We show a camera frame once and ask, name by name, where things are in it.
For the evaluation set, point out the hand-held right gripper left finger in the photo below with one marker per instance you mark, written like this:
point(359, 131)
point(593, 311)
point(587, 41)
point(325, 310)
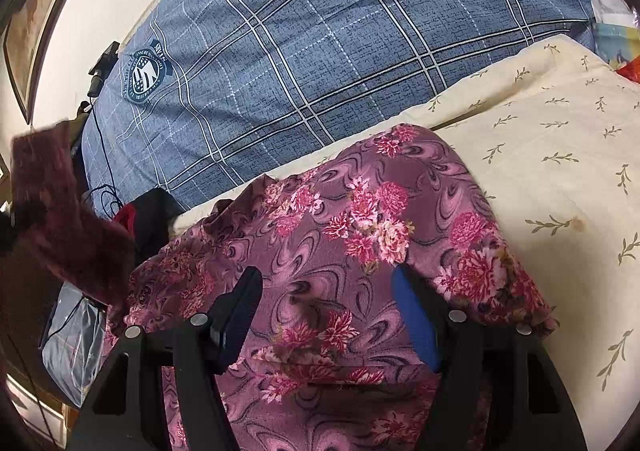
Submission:
point(241, 311)

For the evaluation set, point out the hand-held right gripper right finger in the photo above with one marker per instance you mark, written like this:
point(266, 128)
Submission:
point(415, 316)

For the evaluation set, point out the purple floral garment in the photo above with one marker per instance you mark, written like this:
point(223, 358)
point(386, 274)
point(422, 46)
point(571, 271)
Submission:
point(340, 211)

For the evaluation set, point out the black and red garment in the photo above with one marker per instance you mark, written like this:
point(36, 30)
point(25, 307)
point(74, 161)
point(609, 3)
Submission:
point(150, 218)

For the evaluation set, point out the grey plastic bag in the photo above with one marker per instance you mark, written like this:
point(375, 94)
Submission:
point(75, 346)

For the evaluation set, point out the dark red fuzzy cloth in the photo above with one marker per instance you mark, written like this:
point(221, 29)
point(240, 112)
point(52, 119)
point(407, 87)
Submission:
point(60, 211)

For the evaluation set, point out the cream leaf-print bed sheet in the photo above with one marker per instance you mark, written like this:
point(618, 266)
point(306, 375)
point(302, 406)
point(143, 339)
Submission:
point(550, 156)

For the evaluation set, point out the olive green cloth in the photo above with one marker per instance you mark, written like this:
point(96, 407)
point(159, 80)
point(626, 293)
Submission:
point(80, 123)

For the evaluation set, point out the blue plaid blanket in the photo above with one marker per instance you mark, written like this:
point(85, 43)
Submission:
point(325, 56)

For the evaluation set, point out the colourful printed package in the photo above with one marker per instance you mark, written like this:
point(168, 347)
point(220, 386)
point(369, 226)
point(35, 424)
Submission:
point(617, 46)

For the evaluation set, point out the white packet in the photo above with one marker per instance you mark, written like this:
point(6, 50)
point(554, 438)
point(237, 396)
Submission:
point(612, 8)

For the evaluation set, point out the framed wall picture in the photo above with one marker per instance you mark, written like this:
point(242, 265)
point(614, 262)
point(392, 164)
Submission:
point(30, 41)

